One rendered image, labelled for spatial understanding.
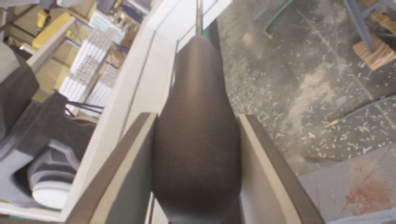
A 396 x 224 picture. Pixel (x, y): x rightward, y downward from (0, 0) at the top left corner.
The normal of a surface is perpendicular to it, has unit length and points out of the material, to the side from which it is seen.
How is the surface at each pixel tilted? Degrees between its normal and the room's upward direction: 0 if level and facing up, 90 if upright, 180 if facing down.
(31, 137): 103
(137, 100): 90
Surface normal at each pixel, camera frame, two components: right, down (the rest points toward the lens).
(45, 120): 0.82, -0.42
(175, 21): -0.01, 0.75
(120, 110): 0.67, -0.48
